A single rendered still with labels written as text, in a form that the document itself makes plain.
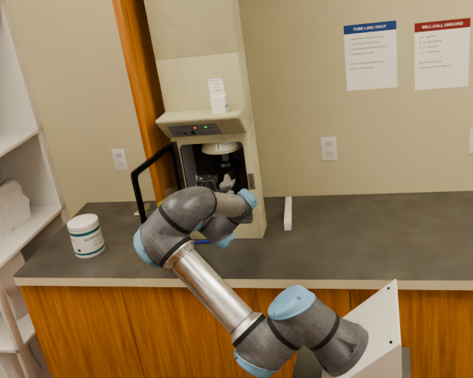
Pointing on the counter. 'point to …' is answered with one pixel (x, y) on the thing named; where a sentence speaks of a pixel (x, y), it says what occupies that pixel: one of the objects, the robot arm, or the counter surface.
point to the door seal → (146, 167)
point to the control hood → (239, 118)
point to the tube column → (194, 27)
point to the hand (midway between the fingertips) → (216, 181)
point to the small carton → (218, 103)
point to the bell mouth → (221, 148)
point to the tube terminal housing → (190, 99)
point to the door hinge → (179, 164)
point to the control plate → (194, 130)
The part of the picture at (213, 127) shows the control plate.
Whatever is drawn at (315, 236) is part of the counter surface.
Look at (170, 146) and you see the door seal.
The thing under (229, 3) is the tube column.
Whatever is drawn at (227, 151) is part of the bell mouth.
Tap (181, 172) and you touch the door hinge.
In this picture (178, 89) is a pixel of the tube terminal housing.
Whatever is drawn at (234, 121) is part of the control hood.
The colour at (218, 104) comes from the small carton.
